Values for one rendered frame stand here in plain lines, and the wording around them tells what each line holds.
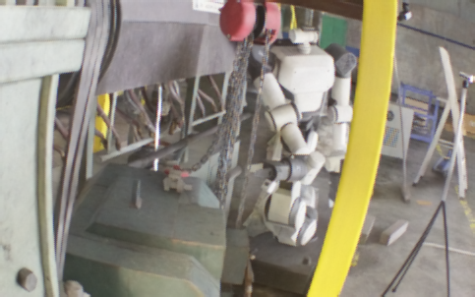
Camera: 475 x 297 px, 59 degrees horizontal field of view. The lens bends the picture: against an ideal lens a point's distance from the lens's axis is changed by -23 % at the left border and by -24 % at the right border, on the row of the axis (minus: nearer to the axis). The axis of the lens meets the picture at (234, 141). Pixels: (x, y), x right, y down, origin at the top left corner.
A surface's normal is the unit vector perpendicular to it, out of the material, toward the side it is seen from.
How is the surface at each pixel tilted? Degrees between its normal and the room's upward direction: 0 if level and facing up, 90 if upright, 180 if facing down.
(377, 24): 90
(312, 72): 102
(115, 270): 90
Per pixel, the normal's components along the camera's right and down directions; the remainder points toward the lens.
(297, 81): 0.31, 0.46
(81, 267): 0.03, 0.22
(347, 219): -0.30, 0.17
